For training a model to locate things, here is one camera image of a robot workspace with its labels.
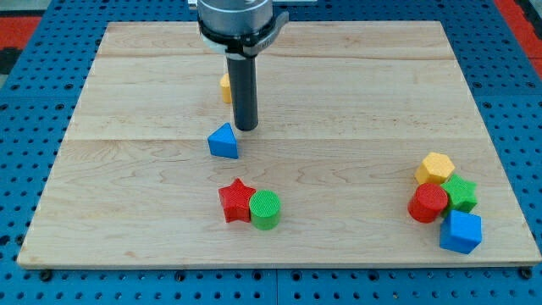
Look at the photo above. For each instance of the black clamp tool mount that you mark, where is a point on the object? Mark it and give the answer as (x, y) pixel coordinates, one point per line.
(241, 47)

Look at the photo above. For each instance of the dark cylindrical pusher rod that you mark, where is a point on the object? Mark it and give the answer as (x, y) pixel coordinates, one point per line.
(243, 86)

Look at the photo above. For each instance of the blue triangle block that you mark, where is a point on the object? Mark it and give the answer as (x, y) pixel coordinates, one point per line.
(222, 142)

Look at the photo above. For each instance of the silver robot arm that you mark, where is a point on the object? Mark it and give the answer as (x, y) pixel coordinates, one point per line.
(240, 30)

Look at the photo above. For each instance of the red star block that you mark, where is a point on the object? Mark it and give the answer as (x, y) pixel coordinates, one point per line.
(235, 201)

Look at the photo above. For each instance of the green star block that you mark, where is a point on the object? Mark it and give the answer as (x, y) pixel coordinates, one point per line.
(461, 195)

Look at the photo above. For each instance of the yellow block behind rod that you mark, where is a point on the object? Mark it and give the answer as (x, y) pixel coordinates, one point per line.
(225, 88)

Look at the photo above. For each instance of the green cylinder block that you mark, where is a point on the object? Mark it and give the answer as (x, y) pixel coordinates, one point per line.
(265, 208)

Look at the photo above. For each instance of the wooden board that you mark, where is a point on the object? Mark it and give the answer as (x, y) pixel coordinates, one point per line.
(347, 111)

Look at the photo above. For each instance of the yellow hexagon block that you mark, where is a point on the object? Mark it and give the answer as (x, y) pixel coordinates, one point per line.
(435, 168)

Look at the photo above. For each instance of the red cylinder block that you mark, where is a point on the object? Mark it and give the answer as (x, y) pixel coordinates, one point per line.
(427, 203)

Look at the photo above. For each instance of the blue cube block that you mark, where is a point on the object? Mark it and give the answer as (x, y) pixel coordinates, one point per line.
(461, 232)

